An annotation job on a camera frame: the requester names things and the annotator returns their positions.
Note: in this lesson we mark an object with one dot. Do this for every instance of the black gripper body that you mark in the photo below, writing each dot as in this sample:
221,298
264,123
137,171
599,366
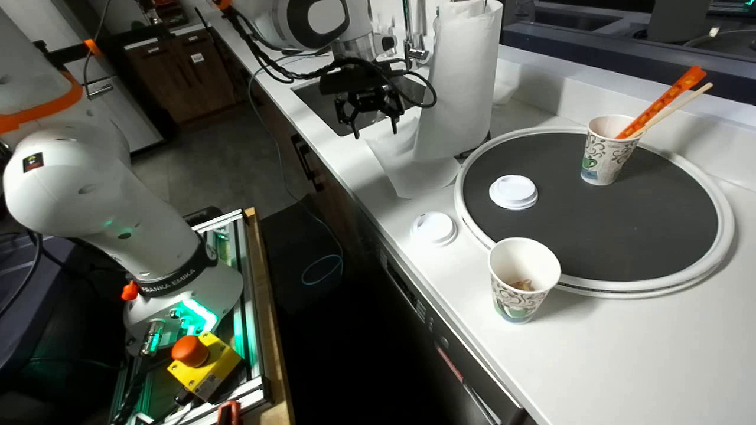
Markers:
364,86

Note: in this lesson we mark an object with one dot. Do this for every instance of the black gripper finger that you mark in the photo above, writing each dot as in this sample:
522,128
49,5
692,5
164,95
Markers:
354,123
393,117

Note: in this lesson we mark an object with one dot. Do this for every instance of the white paper towel sheet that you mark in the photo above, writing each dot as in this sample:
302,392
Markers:
409,169

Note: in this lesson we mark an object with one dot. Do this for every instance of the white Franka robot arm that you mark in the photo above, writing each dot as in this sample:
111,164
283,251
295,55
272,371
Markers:
79,190

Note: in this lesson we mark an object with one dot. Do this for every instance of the white paper towel roll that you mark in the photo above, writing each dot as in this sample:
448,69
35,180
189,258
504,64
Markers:
463,78

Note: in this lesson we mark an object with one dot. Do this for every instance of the white plastic cup lid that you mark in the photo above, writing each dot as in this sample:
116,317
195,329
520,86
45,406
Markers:
514,193
433,228

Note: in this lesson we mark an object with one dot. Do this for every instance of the patterned paper cup with chopsticks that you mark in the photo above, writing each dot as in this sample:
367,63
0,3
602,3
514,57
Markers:
602,161

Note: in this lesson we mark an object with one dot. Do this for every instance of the patterned paper cup brown residue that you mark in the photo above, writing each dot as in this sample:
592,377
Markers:
520,295

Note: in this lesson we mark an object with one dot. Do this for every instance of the dark kitchen sink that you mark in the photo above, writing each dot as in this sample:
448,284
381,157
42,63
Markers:
321,101

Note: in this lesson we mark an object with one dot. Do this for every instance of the chrome faucet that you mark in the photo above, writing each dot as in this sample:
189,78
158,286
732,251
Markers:
413,39

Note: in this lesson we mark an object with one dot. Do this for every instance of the brown wooden cabinet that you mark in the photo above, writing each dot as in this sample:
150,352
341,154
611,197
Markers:
179,78

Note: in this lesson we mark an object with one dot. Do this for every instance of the wooden board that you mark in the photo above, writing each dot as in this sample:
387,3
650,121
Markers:
262,314

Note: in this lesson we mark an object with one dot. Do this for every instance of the dark under-counter cabinet front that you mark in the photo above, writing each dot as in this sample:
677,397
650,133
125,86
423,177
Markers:
379,354

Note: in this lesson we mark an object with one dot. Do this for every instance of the white appliance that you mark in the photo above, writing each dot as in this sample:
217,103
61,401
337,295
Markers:
119,118

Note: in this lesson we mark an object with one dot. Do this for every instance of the round black tray white rim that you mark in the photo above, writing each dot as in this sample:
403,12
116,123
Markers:
614,228

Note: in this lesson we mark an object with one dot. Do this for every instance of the orange chopstick sleeve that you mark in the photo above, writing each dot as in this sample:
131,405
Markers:
665,97

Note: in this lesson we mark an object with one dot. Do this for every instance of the yellow emergency stop box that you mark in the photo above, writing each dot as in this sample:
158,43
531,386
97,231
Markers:
208,371

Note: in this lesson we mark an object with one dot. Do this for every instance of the plain wooden chopstick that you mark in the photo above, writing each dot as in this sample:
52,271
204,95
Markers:
685,101

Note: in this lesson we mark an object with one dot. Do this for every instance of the aluminium robot stand frame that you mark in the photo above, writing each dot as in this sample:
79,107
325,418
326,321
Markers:
234,244

